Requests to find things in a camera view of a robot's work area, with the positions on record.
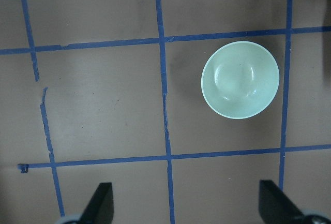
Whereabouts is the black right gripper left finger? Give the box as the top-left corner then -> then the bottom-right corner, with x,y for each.
79,183 -> 113,224

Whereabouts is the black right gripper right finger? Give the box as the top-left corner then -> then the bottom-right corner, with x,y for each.
259,180 -> 304,224

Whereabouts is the light green bowl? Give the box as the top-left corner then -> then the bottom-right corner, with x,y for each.
201,41 -> 280,120

